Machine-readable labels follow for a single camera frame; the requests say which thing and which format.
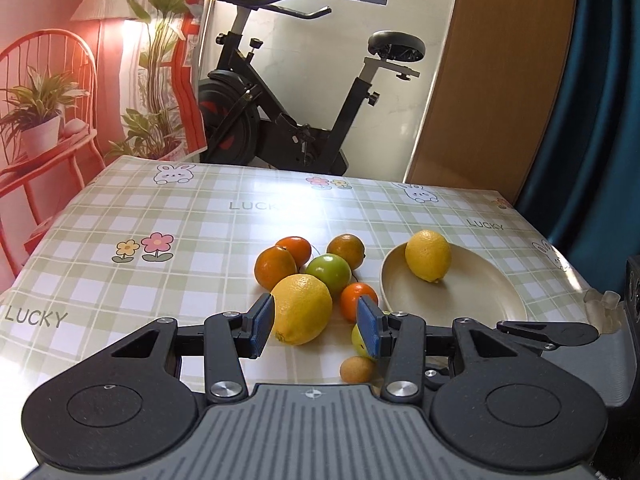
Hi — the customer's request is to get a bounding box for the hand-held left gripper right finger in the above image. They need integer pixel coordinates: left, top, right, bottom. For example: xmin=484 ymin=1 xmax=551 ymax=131
xmin=356 ymin=295 xmax=546 ymax=403

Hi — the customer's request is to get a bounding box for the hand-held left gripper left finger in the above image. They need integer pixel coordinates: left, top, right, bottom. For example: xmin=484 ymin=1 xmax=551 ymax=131
xmin=95 ymin=294 xmax=276 ymax=403

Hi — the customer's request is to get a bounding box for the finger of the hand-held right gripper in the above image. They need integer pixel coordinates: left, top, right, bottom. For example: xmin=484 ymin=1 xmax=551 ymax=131
xmin=495 ymin=320 xmax=601 ymax=356

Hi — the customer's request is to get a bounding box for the pale yellow-green apple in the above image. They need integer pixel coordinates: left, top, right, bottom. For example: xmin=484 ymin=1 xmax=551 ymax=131
xmin=350 ymin=322 xmax=376 ymax=360

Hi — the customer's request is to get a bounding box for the small orange mandarin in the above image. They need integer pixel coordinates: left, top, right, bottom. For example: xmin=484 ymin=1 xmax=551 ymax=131
xmin=340 ymin=282 xmax=379 ymax=324

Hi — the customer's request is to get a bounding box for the brown longan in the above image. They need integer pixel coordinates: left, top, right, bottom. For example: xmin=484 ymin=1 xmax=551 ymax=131
xmin=339 ymin=356 xmax=377 ymax=384

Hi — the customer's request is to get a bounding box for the large yellow lemon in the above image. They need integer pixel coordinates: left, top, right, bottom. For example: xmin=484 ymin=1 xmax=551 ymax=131
xmin=270 ymin=274 xmax=334 ymax=346

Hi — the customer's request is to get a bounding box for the large smooth orange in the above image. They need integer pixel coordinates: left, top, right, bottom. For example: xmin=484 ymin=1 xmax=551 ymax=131
xmin=254 ymin=246 xmax=298 ymax=291

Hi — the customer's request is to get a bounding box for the green apple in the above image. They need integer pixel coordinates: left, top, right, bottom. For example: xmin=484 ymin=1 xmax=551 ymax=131
xmin=305 ymin=254 xmax=352 ymax=298

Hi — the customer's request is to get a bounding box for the greenish speckled orange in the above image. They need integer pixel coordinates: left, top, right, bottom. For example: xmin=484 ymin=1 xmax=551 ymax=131
xmin=326 ymin=233 xmax=366 ymax=271

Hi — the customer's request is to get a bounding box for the small yellow lemon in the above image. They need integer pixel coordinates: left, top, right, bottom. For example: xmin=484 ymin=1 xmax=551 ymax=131
xmin=404 ymin=230 xmax=452 ymax=284

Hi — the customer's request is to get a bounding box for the cream oval plate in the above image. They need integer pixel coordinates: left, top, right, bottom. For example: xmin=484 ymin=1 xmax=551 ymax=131
xmin=380 ymin=241 xmax=529 ymax=333

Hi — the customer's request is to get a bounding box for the clear table corner protector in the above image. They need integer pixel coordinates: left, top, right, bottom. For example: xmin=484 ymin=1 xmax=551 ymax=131
xmin=584 ymin=288 xmax=622 ymax=335

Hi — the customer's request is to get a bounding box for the flat orange mandarin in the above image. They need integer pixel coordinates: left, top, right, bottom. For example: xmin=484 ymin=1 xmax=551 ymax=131
xmin=275 ymin=236 xmax=312 ymax=268

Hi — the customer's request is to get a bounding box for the black exercise bike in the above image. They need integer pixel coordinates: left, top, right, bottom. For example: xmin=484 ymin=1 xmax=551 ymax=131
xmin=197 ymin=0 xmax=427 ymax=177

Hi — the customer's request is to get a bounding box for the dark blue curtain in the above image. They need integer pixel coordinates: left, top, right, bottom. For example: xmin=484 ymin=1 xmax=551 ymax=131
xmin=515 ymin=0 xmax=640 ymax=261

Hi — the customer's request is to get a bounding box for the brown wooden door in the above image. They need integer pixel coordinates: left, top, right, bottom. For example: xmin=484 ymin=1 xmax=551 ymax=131
xmin=402 ymin=0 xmax=583 ymax=206

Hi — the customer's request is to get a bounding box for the red printed wall backdrop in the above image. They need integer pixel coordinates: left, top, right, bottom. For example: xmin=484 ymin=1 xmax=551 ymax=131
xmin=0 ymin=0 xmax=223 ymax=293

